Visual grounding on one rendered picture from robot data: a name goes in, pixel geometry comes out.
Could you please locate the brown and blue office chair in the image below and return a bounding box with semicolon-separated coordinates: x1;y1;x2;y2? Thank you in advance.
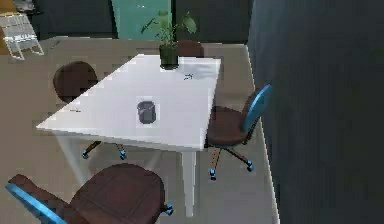
176;40;205;59
52;60;128;161
204;83;273;182
5;163;175;224

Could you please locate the white wire rack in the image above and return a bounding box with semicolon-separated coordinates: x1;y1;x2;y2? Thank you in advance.
0;12;45;61

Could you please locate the dark grey cup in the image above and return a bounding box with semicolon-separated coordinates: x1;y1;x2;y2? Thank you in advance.
136;100;157;125

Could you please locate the teal door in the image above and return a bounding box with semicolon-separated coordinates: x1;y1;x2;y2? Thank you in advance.
110;0;174;42

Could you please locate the white table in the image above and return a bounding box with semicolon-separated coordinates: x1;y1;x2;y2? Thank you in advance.
35;53;223;218

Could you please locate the green potted house plant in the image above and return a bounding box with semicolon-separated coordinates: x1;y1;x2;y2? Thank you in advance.
140;10;198;70

